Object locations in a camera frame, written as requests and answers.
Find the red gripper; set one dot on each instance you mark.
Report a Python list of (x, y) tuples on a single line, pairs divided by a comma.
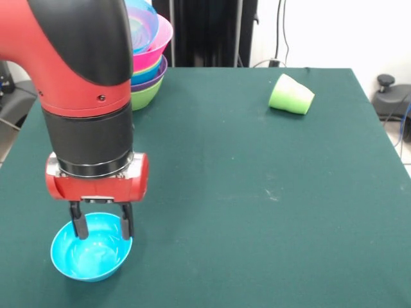
[(93, 187)]

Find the small light blue bowl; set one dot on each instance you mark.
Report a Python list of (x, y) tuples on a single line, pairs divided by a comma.
[(93, 256)]

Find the purple plastic bowl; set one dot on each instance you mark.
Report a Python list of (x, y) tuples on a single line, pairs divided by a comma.
[(151, 84)]

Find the large blue plastic bowl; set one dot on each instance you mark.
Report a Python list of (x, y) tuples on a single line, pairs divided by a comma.
[(146, 77)]

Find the large pink plastic bowl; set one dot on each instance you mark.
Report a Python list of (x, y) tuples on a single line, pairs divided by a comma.
[(147, 59)]

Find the translucent blue plastic bowl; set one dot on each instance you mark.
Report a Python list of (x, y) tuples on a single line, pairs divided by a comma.
[(141, 32)]

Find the green plastic cup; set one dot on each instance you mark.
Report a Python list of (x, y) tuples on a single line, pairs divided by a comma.
[(305, 101), (282, 93)]

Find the dark green tablecloth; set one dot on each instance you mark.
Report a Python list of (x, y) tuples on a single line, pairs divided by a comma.
[(257, 224)]

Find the black power plug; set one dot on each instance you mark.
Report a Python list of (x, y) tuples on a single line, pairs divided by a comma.
[(273, 62)]

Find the black equipment base with knob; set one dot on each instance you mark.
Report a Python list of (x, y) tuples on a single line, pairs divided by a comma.
[(391, 99)]

